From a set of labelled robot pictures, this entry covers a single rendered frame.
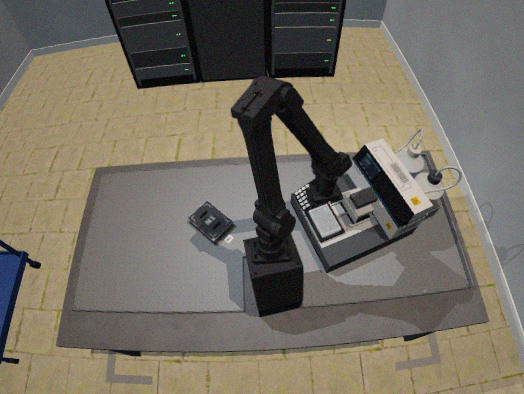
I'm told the clear bottle with grey cap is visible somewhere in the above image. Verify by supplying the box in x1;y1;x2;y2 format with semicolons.
395;144;424;178

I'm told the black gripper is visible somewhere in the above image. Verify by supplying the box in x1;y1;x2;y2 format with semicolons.
305;182;343;208

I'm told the white multiwell plate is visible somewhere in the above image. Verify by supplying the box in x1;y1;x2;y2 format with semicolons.
308;204;341;238

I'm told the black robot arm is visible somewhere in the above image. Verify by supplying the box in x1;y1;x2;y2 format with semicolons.
231;76;352;265

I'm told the clear plastic bottle with black cap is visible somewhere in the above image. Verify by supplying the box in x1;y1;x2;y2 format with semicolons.
414;170;444;212

